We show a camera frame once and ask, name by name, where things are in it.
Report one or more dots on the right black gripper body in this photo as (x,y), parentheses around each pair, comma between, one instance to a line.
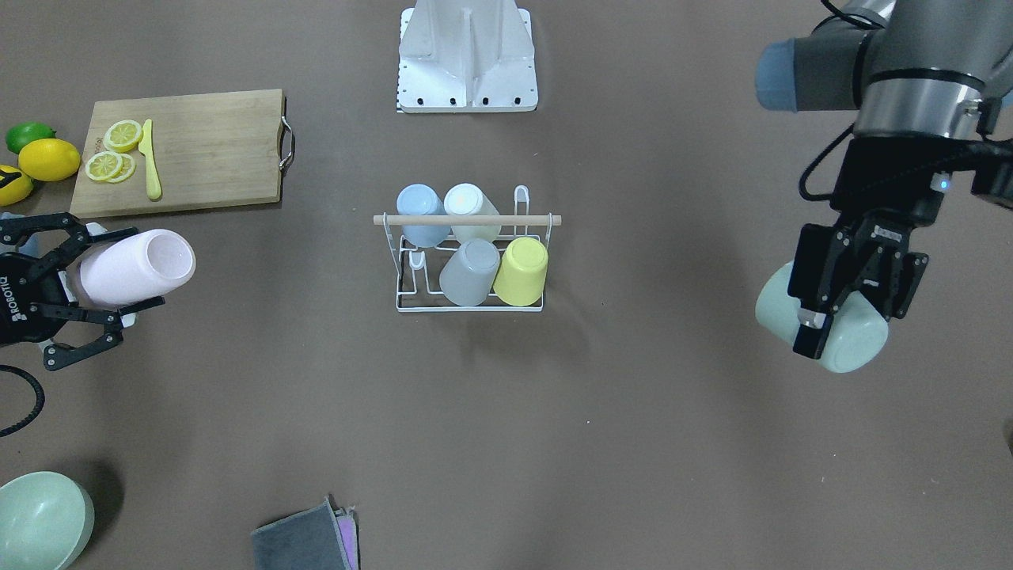
(16,299)

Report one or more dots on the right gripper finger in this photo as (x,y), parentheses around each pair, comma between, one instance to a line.
(118,313)
(94,235)

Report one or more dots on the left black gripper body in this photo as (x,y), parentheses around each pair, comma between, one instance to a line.
(886,198)

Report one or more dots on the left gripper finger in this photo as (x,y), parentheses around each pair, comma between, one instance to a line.
(814,326)

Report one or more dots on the green plastic cup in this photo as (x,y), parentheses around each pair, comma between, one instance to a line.
(857,335)

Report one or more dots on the pink plastic cup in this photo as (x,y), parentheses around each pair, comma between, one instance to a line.
(150,264)

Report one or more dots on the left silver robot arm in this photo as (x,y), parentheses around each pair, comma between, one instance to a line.
(928,80)

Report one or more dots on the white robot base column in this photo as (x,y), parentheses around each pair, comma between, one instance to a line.
(466,57)

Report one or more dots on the yellow plastic cup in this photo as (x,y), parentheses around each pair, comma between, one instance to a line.
(521,278)

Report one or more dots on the light blue plastic cup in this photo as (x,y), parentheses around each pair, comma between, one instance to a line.
(422,200)

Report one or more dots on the white cup holder rack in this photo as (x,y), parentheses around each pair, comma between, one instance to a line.
(417,287)

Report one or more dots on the grey plastic cup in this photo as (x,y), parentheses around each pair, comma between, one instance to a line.
(467,278)

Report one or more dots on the cream plastic cup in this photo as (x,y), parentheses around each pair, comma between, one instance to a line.
(468,200)

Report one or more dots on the lemon slice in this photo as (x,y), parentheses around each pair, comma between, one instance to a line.
(123,136)
(104,166)
(128,167)

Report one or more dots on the yellow plastic knife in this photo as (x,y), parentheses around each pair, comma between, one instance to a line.
(146,147)

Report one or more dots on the yellow lemon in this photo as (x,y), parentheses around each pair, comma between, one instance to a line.
(15,186)
(49,160)

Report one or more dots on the green lime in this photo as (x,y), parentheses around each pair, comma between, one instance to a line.
(20,135)

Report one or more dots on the bamboo cutting board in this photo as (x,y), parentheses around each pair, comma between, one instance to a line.
(214,150)

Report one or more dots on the green ceramic bowl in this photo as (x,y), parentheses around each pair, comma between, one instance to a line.
(46,521)

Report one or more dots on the grey folded cloth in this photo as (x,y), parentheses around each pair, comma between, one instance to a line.
(323,537)

